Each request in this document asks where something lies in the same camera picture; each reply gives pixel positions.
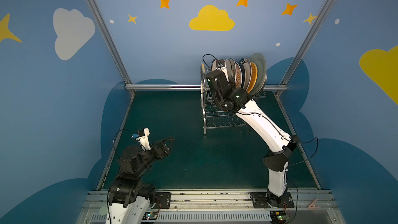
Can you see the dark blue speckled plate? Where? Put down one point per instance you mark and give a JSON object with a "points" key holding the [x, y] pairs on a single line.
{"points": [[242, 69]]}

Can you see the left green circuit board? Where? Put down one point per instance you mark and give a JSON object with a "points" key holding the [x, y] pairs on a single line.
{"points": [[150, 217]]}

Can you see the orange sunburst plate front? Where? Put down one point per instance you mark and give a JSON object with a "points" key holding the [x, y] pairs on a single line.
{"points": [[238, 76]]}

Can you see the white plate with black motif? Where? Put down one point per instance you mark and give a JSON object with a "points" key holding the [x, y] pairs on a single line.
{"points": [[233, 69]]}

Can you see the right aluminium upright post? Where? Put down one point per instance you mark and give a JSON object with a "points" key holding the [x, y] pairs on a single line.
{"points": [[310, 36]]}

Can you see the cream floral plate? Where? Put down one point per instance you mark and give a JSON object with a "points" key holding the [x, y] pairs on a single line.
{"points": [[227, 64]]}

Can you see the aluminium back frame rail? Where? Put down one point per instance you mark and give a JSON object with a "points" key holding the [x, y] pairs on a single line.
{"points": [[190, 87]]}

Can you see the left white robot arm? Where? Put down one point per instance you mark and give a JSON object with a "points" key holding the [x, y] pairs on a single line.
{"points": [[128, 198]]}

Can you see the right green circuit board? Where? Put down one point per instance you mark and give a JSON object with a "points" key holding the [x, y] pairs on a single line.
{"points": [[279, 217]]}

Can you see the steel two-tier dish rack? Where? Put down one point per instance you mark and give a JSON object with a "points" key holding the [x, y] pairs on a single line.
{"points": [[213, 116]]}

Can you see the green circuit board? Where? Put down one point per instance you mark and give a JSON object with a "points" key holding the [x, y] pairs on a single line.
{"points": [[279, 217], [150, 217]]}

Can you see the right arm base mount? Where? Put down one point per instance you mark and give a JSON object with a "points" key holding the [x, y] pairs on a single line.
{"points": [[269, 200]]}

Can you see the left aluminium upright post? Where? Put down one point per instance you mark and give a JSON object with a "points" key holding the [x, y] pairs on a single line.
{"points": [[101, 24]]}

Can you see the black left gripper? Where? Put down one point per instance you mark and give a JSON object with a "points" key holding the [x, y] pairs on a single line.
{"points": [[159, 149]]}

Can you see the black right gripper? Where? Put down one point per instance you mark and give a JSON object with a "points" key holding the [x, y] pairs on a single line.
{"points": [[216, 80]]}

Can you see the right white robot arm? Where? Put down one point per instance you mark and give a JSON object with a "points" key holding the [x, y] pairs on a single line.
{"points": [[281, 145]]}

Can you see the orange sunburst plate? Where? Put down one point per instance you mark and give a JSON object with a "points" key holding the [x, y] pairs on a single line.
{"points": [[217, 64], [238, 76]]}

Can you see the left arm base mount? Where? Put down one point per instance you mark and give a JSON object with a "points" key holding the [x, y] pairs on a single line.
{"points": [[162, 201]]}

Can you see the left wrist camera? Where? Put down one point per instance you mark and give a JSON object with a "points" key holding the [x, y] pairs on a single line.
{"points": [[142, 137]]}

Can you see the large pale green plate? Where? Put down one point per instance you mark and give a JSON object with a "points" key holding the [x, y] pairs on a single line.
{"points": [[259, 60]]}

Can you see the aluminium upright post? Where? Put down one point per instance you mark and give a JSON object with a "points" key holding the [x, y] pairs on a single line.
{"points": [[310, 36], [101, 24]]}

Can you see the pale green round disc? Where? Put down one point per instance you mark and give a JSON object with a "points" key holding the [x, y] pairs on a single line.
{"points": [[103, 211]]}

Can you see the yellow woven plate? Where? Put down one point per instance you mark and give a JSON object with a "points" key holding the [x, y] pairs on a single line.
{"points": [[253, 78]]}

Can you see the pink clothes peg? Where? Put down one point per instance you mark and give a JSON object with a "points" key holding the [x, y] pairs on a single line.
{"points": [[313, 205]]}

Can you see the green rim Hao Wei plate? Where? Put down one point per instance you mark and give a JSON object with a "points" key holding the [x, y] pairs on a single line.
{"points": [[245, 63]]}

